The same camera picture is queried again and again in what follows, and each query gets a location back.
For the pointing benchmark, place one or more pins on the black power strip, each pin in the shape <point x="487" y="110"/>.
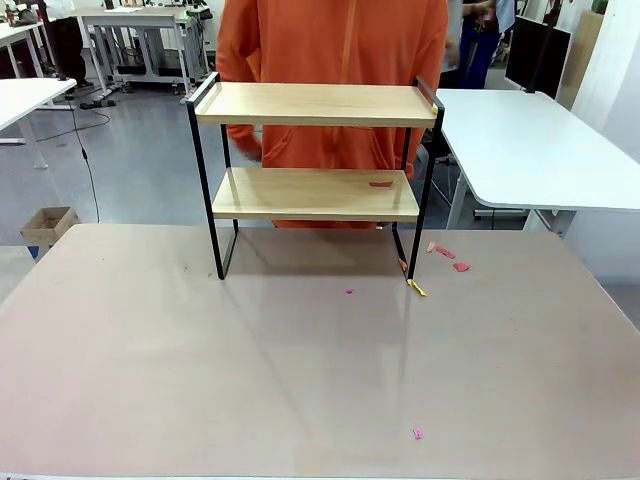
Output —
<point x="97" y="104"/>

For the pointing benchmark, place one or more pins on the white curved office table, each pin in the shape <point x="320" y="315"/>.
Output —
<point x="525" y="150"/>

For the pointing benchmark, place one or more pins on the black frame wooden shelf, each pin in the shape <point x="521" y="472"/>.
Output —
<point x="310" y="102"/>

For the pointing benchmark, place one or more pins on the leaning wooden panel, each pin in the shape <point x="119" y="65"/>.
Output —
<point x="585" y="50"/>

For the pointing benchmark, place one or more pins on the person in blue trousers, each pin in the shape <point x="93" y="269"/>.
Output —
<point x="477" y="50"/>

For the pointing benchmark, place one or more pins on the person right forearm orange sleeve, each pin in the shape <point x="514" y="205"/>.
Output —
<point x="245" y="142"/>

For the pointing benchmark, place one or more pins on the black monitor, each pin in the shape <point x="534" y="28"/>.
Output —
<point x="535" y="55"/>

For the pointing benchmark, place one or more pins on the person left hand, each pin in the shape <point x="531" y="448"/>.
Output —
<point x="452" y="55"/>

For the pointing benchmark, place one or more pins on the person in black trousers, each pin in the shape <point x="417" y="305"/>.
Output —
<point x="70" y="45"/>

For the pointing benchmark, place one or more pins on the open cardboard box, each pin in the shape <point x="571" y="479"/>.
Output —
<point x="50" y="225"/>

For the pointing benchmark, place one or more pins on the white desk with clutter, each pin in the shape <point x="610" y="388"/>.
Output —
<point x="20" y="31"/>

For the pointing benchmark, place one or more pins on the person in orange hoodie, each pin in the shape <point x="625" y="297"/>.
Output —
<point x="330" y="40"/>

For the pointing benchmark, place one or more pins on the grey metal frame desk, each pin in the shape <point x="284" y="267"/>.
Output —
<point x="150" y="20"/>

